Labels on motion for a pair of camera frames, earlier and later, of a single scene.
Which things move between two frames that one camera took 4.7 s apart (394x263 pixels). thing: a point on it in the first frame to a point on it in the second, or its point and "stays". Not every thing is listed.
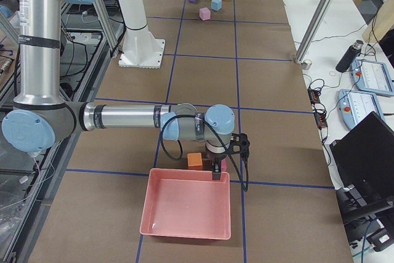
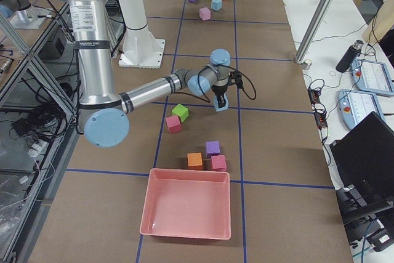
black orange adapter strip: [318, 111] stays
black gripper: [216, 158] to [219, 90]
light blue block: [216, 4] stays
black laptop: [365, 157] stays
